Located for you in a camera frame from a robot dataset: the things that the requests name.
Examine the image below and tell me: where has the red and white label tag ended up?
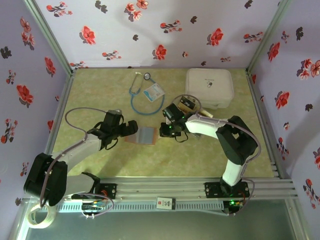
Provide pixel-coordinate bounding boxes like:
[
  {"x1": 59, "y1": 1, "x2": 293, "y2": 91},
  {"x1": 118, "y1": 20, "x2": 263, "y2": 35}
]
[{"x1": 156, "y1": 196, "x2": 176, "y2": 210}]

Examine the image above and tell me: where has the small wired circuit board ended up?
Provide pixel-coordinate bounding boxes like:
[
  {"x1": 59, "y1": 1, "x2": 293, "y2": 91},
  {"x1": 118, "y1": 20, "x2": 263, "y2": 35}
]
[
  {"x1": 223, "y1": 199, "x2": 244, "y2": 216},
  {"x1": 81, "y1": 202, "x2": 106, "y2": 211}
]

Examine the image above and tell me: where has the white medical pouch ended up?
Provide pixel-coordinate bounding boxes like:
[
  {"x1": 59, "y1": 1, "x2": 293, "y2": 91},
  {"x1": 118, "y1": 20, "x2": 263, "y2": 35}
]
[{"x1": 184, "y1": 67, "x2": 235, "y2": 110}]

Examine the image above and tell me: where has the slotted grey cable duct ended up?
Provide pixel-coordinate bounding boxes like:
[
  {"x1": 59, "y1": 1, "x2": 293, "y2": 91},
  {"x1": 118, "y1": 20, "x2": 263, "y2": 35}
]
[{"x1": 53, "y1": 201, "x2": 225, "y2": 213}]

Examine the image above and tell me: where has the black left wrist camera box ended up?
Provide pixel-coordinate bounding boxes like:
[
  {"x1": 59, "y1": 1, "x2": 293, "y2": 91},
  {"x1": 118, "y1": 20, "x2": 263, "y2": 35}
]
[{"x1": 103, "y1": 109, "x2": 123, "y2": 126}]

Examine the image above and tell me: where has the white and blue gauze packet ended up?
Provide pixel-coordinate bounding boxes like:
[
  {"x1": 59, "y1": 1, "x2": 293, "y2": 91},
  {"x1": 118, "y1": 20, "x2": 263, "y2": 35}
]
[{"x1": 142, "y1": 83, "x2": 166, "y2": 103}]

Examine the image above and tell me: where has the aluminium front rail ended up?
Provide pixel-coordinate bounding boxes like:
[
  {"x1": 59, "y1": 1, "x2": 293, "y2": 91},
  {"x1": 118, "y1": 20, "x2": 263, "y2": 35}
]
[{"x1": 23, "y1": 176, "x2": 300, "y2": 204}]

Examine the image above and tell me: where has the clear tape roll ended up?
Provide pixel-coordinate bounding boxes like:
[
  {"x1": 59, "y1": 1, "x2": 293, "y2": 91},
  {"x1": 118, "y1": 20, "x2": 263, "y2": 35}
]
[{"x1": 26, "y1": 203, "x2": 57, "y2": 230}]

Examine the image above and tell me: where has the blue stethoscope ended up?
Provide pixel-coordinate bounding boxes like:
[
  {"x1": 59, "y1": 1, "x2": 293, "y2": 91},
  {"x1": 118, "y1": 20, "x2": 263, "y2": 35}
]
[{"x1": 128, "y1": 71, "x2": 166, "y2": 116}]

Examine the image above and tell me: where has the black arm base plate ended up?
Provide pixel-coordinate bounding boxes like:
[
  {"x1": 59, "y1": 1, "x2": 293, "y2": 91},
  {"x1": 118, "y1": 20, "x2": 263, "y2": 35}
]
[
  {"x1": 204, "y1": 181, "x2": 250, "y2": 200},
  {"x1": 74, "y1": 183, "x2": 118, "y2": 201}
]

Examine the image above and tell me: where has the aluminium side rail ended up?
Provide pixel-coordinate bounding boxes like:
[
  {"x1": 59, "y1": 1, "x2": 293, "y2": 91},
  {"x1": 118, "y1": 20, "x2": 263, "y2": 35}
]
[
  {"x1": 43, "y1": 69, "x2": 77, "y2": 157},
  {"x1": 245, "y1": 69, "x2": 286, "y2": 180}
]

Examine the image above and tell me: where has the aluminium corner post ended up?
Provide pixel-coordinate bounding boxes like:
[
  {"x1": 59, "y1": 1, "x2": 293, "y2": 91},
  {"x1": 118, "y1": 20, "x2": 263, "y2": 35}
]
[
  {"x1": 22, "y1": 0, "x2": 77, "y2": 76},
  {"x1": 246, "y1": 0, "x2": 294, "y2": 76}
]

